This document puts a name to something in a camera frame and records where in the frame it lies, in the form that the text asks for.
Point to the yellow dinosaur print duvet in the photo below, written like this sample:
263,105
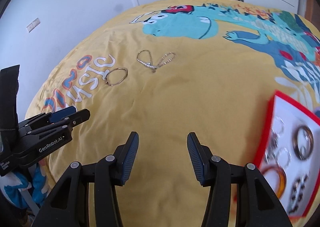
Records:
203,66

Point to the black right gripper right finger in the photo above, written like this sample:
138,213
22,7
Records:
257,204

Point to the red white jewelry box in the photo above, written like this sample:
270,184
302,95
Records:
302,176

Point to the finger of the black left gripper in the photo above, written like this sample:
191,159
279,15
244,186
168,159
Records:
61,114
76,118

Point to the amber orange bangle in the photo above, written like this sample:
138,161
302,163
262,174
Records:
276,176

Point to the brown wooden headboard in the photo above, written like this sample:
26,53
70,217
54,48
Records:
312,12

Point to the thin rose gold bangle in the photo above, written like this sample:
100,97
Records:
116,76

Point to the twisted silver hoop earring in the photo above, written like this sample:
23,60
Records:
278,126
283,158

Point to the dark brown bangle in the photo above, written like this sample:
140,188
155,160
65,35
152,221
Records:
303,142

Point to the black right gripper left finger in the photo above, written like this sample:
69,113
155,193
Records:
68,202

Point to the black camera module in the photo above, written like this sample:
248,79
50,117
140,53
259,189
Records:
9,90

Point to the wall light switch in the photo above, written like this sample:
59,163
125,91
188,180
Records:
33,25

